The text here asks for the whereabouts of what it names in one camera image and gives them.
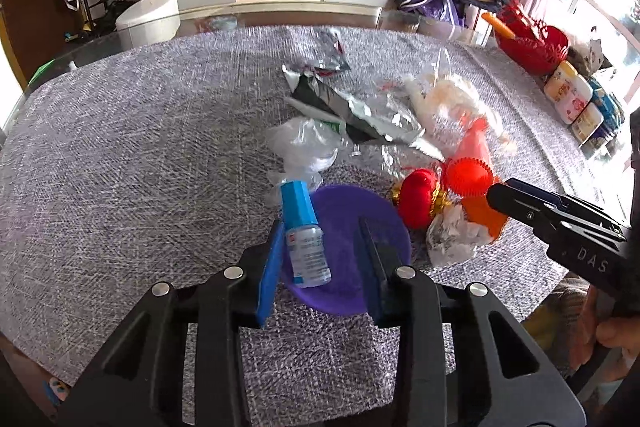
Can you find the small silver snack wrapper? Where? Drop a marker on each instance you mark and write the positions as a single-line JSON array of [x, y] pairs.
[[325, 57]]

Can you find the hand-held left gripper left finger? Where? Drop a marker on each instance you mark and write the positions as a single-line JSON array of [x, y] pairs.
[[266, 279]]

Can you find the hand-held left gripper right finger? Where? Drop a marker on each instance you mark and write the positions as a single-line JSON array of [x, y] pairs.
[[372, 279]]

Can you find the small bottle with blue cap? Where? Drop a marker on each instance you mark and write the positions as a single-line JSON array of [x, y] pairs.
[[306, 257]]

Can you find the white round stool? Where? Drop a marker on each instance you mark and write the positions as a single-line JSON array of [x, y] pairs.
[[147, 19]]

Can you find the clear plastic bag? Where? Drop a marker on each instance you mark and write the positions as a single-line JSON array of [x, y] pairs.
[[305, 147]]

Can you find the purple cloth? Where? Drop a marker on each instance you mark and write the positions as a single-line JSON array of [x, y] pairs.
[[440, 2]]

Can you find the blue carton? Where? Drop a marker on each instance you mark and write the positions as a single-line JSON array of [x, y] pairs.
[[607, 107]]

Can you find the white plastic wrapper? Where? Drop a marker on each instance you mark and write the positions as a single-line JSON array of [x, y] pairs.
[[440, 97]]

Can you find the red openwork basket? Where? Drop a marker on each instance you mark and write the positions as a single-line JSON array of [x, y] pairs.
[[540, 52]]

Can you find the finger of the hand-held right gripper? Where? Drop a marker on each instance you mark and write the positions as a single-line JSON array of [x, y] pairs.
[[510, 204], [575, 209]]

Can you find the person's right hand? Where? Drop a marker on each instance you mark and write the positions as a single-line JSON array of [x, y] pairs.
[[592, 332]]

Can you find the orange plastic tool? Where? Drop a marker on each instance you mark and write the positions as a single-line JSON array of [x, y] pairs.
[[497, 24]]

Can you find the purple plastic bowl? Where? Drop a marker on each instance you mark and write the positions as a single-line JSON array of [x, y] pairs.
[[347, 227]]

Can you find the large silver foil wrapper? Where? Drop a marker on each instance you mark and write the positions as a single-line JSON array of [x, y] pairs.
[[350, 107]]

